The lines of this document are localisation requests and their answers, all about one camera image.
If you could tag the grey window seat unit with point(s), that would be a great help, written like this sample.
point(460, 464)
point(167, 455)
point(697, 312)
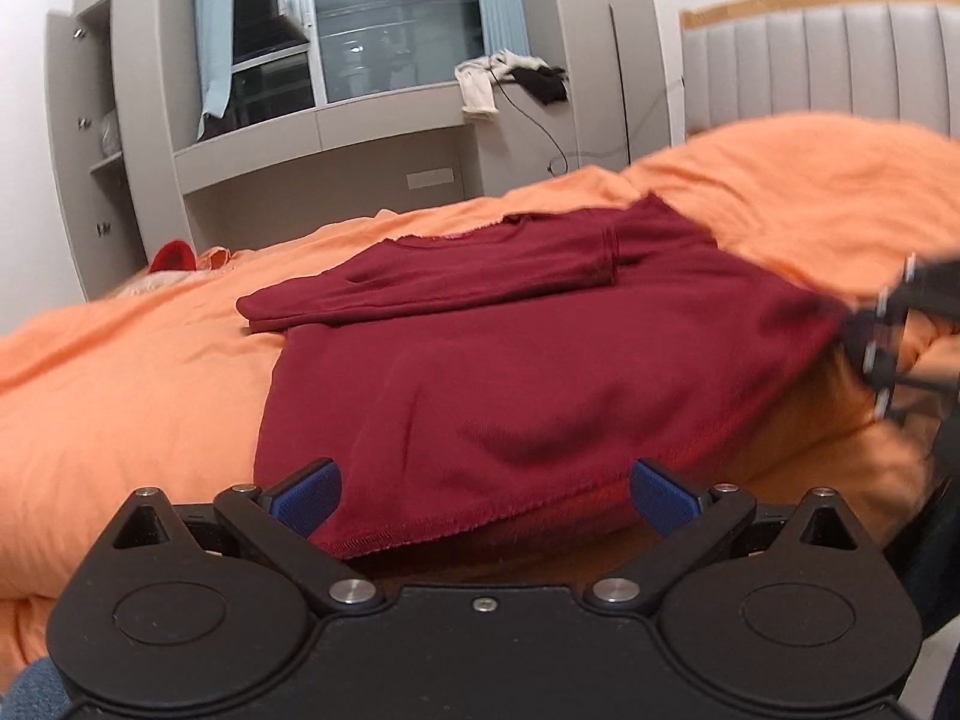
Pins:
point(322, 139)

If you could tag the light blue curtain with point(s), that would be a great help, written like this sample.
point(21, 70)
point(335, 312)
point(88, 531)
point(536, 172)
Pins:
point(496, 0)
point(214, 30)

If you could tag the grey tall wardrobe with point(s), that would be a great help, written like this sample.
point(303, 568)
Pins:
point(607, 52)

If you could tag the blue jeans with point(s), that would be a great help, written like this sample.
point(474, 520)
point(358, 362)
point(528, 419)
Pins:
point(26, 694)

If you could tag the pale orange cloth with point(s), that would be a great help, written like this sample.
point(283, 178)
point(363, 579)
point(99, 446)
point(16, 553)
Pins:
point(214, 259)

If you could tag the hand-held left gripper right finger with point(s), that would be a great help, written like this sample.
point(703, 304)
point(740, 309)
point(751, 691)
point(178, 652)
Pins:
point(660, 499)

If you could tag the grey wardrobe with open door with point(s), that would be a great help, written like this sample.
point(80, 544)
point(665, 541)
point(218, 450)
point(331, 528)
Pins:
point(142, 127)

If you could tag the white cloth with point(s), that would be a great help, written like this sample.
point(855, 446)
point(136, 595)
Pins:
point(478, 90)

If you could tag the white wall socket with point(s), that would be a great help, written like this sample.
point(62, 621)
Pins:
point(430, 178)

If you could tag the black cloth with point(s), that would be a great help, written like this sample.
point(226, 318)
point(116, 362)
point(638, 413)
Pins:
point(547, 84)

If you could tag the grey padded headboard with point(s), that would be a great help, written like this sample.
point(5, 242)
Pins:
point(817, 67)

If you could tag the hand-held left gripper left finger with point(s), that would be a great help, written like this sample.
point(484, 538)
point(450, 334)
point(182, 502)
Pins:
point(311, 499)

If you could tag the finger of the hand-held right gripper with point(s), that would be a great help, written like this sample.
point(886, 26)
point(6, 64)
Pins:
point(881, 364)
point(926, 285)

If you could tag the red hat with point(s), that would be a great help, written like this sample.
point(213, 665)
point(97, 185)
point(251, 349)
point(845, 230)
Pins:
point(174, 257)

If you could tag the orange blanket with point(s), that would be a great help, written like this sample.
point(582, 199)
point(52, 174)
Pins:
point(112, 390)

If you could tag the window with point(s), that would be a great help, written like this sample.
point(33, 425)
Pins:
point(375, 30)

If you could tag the dark red long-sleeve shirt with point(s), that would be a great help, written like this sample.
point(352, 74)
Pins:
point(487, 360)

